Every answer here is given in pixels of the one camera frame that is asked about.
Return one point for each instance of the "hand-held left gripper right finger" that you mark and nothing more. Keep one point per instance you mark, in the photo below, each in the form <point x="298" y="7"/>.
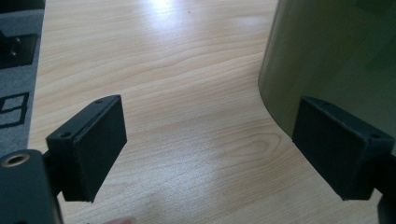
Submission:
<point x="336" y="152"/>

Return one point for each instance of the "black curtain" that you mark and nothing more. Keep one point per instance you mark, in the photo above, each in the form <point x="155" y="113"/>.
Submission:
<point x="21" y="4"/>

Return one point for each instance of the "black square stand base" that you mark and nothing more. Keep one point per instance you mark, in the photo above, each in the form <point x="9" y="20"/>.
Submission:
<point x="21" y="53"/>

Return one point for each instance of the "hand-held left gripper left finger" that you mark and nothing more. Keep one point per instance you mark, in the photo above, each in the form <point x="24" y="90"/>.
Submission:
<point x="90" y="152"/>

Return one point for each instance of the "green trash bin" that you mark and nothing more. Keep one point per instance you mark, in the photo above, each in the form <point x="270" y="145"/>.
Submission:
<point x="327" y="56"/>

